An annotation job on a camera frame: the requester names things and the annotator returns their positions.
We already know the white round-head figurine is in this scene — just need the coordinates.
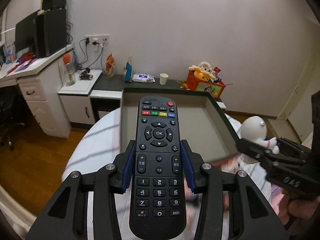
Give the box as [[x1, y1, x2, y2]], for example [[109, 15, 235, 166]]
[[240, 116, 280, 154]]

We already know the black TV remote control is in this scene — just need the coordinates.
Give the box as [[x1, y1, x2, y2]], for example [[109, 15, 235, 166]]
[[129, 96, 187, 239]]

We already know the right hand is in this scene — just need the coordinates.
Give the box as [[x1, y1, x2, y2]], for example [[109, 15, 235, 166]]
[[278, 189, 319, 225]]

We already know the pink storage box tray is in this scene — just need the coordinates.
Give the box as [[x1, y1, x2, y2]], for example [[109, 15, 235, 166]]
[[120, 88, 238, 163]]

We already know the white striped quilted tablecloth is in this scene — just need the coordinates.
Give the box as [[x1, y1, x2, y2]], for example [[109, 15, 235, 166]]
[[62, 108, 284, 239]]

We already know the orange toy storage box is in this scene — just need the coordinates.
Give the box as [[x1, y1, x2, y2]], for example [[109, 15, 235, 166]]
[[185, 70, 226, 99]]

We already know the white plush toy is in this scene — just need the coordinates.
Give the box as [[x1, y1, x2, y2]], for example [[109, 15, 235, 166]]
[[188, 61, 216, 82]]

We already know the white low side cabinet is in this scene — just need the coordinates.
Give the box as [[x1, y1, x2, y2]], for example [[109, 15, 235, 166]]
[[58, 69, 102, 125]]

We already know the black office chair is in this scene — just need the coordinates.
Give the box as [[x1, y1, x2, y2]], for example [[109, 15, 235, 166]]
[[1, 87, 25, 151]]

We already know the white paper cup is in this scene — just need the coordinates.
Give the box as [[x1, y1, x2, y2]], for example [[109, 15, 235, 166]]
[[159, 73, 169, 86]]

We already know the white desk with drawers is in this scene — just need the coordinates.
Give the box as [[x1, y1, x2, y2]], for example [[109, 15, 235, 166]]
[[1, 44, 74, 138]]

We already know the wet wipes pack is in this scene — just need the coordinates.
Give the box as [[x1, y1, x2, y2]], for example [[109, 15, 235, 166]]
[[132, 73, 155, 83]]

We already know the orange-cap water bottle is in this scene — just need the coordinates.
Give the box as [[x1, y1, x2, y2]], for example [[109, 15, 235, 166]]
[[62, 53, 75, 86]]

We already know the blue white snack bag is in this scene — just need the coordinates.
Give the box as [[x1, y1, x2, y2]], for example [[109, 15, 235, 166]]
[[123, 56, 133, 83]]

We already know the orange snack bag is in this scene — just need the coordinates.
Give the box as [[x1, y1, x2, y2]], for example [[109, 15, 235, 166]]
[[105, 53, 115, 79]]

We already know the black computer tower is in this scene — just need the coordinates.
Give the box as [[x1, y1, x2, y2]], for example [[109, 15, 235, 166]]
[[35, 9, 67, 58]]

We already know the black computer monitor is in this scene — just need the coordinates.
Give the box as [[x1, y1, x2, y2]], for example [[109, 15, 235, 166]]
[[15, 10, 39, 53]]

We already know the wall power outlet strip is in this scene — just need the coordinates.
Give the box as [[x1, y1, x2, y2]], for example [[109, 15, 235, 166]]
[[84, 34, 110, 44]]

